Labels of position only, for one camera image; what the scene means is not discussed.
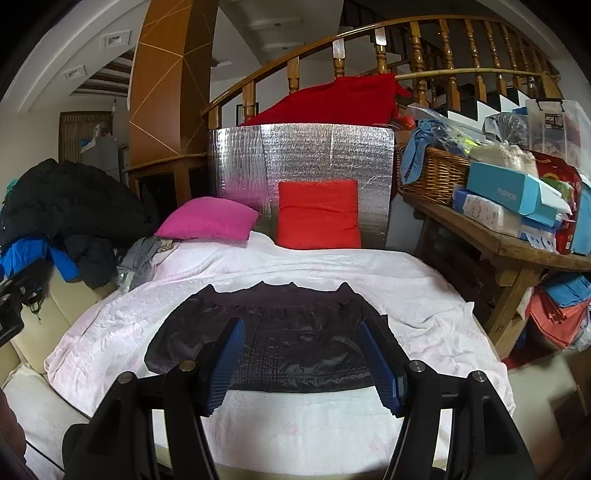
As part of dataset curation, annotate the cream sofa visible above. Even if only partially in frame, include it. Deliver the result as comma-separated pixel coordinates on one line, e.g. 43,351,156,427
0,268,121,384

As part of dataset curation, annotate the blue cardboard box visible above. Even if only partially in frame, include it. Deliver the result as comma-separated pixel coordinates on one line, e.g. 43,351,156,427
466,161,571,228

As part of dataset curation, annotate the magenta pillow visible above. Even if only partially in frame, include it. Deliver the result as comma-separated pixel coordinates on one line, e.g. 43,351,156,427
154,196,260,241

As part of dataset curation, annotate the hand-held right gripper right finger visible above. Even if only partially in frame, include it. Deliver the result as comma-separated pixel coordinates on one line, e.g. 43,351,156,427
359,316,539,480

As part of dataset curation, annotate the red cloth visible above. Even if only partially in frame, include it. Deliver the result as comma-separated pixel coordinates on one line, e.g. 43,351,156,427
240,73,411,127

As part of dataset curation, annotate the white patterned package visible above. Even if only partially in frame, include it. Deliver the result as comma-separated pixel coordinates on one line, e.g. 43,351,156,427
452,185,525,232

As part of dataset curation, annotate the clear plastic bag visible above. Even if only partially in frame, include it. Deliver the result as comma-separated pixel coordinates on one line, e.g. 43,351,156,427
484,112,529,148

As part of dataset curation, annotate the stack of orange cloths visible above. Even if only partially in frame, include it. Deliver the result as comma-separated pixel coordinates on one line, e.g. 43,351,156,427
526,272,591,349

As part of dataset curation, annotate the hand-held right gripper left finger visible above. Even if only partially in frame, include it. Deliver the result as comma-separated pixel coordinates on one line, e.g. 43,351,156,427
62,316,247,480

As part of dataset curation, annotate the red pillow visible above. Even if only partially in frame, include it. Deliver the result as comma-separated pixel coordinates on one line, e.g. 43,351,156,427
274,180,362,250

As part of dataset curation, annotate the wooden slatted door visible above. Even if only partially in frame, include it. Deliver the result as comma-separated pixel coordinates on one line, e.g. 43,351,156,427
59,112,114,162

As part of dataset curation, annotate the white fridge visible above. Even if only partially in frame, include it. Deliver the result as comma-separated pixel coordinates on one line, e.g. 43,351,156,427
81,136,127,183

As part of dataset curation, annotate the white bed sheet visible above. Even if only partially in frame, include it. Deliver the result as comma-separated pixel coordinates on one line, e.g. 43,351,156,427
2,364,416,476

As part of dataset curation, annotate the black quilted jacket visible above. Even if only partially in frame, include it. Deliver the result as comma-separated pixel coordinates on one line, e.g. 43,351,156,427
144,282,391,395

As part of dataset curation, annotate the clear plastic storage box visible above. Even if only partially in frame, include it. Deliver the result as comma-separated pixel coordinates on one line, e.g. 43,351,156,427
526,98,591,155

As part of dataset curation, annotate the blue garment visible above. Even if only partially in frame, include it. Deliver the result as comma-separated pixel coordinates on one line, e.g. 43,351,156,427
0,237,84,283

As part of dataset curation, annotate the white textured blanket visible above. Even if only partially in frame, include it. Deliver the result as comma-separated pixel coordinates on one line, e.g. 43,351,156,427
44,231,517,418

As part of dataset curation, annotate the wooden table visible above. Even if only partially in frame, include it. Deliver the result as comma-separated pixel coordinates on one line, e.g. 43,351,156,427
398,185,591,347

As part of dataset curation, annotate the black coats pile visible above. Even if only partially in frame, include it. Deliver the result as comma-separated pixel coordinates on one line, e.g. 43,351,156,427
0,159,160,289

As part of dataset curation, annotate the blue cloth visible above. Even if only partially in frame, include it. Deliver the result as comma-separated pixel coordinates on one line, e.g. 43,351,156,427
401,119,455,183

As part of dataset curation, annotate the grey clothes pile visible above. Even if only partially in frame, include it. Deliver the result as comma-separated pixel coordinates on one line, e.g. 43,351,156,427
115,236,162,294

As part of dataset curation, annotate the red printed bag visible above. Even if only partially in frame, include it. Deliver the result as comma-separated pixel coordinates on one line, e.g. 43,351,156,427
531,152,583,254

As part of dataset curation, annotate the wicker basket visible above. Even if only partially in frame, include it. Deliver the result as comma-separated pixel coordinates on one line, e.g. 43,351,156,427
396,143,472,208

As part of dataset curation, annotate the wooden column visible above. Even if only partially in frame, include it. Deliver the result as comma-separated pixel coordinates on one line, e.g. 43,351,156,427
127,0,220,217

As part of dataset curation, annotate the wooden stair railing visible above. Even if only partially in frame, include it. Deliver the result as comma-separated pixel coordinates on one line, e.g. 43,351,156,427
201,16,564,130

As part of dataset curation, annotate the silver foil board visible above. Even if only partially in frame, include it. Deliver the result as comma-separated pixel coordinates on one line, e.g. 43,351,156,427
207,124,396,251

